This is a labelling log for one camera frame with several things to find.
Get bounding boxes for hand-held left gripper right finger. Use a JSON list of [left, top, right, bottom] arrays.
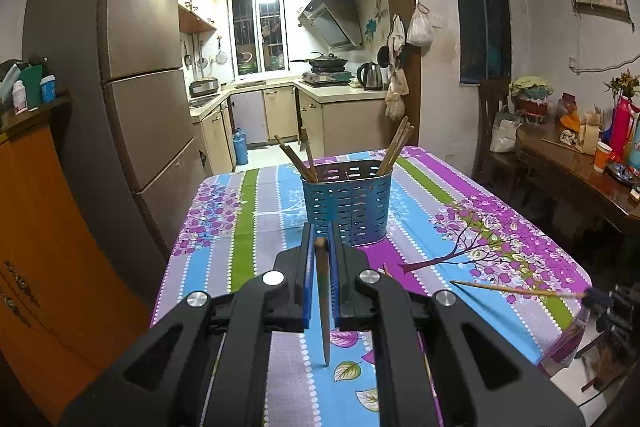
[[327, 226, 586, 427]]

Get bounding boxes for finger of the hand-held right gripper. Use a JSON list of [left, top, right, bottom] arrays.
[[582, 287, 632, 315], [575, 313, 632, 360]]

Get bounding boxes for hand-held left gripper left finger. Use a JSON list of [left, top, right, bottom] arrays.
[[60, 222, 316, 427]]

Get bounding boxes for blue slotted utensil holder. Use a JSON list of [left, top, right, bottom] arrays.
[[301, 159, 392, 247]]

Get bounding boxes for set of wooden chopsticks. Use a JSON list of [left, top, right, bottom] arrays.
[[274, 117, 416, 184]]

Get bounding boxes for floral striped tablecloth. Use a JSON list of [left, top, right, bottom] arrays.
[[150, 146, 593, 427]]

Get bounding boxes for dark wooden side table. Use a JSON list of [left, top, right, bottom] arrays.
[[515, 119, 640, 253]]

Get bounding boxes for orange paper cup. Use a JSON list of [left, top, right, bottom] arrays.
[[593, 142, 613, 174]]

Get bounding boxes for beige base cabinets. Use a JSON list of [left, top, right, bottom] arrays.
[[189, 82, 406, 175]]

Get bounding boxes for brown paper bag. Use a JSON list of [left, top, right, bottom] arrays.
[[575, 109, 601, 155]]

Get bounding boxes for red thermos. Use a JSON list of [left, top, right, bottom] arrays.
[[611, 97, 640, 162]]

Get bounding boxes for beige mesh bag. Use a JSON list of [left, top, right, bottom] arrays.
[[384, 92, 406, 120], [390, 67, 410, 95]]

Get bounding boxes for white shopping bag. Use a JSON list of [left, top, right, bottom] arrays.
[[489, 109, 523, 154]]

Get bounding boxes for glass jar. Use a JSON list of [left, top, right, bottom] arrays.
[[556, 93, 576, 122]]

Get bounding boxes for gas stove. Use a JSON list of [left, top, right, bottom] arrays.
[[304, 71, 351, 86]]

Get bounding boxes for steel electric kettle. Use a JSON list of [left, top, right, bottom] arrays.
[[356, 62, 384, 92]]

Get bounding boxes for flower bouquet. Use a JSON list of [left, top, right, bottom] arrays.
[[604, 69, 640, 100]]

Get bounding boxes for black wok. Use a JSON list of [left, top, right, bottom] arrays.
[[290, 52, 348, 68]]

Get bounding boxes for grey electric cooker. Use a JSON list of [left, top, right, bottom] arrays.
[[189, 78, 221, 98]]

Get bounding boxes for dark wooden chair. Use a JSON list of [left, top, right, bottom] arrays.
[[472, 78, 523, 202]]

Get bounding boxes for white hanging cloth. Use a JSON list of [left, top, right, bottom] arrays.
[[389, 13, 406, 58]]

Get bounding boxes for steel range hood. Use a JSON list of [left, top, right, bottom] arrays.
[[297, 0, 365, 52]]

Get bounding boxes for barred kitchen window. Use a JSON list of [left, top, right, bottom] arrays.
[[227, 0, 287, 78]]

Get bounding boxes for white plastic bag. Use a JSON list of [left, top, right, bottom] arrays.
[[406, 0, 434, 46]]

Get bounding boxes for orange wooden cabinet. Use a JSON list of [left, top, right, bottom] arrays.
[[0, 94, 151, 423]]

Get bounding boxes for dark curtained window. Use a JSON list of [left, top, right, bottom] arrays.
[[447, 0, 513, 85]]

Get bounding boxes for grey-brown three-door refrigerator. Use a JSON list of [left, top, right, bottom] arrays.
[[22, 0, 208, 303]]

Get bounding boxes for green container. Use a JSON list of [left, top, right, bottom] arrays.
[[20, 64, 46, 110]]

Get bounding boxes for white bottle red label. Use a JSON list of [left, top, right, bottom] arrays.
[[12, 80, 28, 115]]

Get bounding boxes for pale blue box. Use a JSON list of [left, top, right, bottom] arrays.
[[0, 59, 26, 108]]

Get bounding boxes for flower wall decal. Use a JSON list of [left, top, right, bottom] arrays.
[[364, 0, 390, 45]]

